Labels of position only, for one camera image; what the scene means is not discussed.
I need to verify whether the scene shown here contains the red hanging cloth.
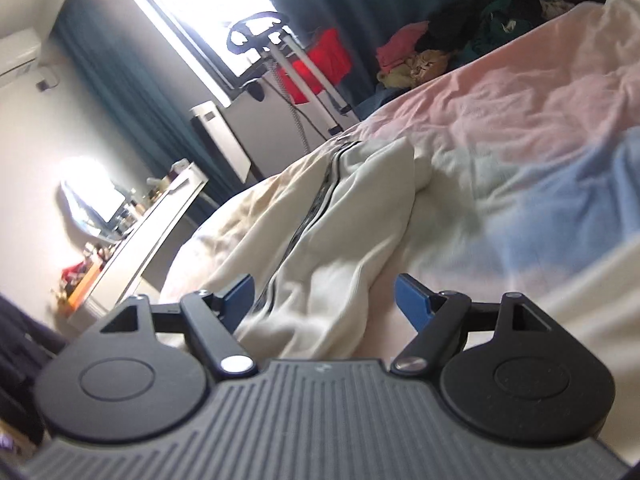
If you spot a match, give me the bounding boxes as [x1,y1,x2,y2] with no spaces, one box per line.
[277,28,352,104]

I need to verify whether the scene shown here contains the pile of clothes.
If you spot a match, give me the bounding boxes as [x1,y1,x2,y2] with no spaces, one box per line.
[376,0,575,90]

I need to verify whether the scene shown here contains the orange tray with items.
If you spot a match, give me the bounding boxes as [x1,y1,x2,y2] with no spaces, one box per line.
[53,243,113,318]

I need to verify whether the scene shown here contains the pastel pink bed sheet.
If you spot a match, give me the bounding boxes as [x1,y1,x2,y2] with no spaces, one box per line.
[159,0,640,451]

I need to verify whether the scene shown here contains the vanity mirror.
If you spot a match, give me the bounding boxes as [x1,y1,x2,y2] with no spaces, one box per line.
[60,164,131,244]

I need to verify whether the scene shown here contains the window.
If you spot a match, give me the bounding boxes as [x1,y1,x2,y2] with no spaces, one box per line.
[146,0,276,107]

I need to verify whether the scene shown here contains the white air conditioner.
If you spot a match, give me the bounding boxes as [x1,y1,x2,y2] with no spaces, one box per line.
[0,28,42,87]

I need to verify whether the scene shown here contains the cream zip-up sweatshirt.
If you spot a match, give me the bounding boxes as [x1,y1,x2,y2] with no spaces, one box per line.
[196,139,433,361]

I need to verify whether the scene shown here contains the teal curtain left panel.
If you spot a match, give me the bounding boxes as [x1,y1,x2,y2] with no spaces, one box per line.
[53,0,244,204]

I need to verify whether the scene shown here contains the white vanity desk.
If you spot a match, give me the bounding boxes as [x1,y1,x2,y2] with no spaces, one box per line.
[67,162,208,332]

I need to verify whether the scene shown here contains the garment steamer stand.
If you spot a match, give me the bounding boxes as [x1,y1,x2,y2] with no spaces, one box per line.
[227,11,352,138]

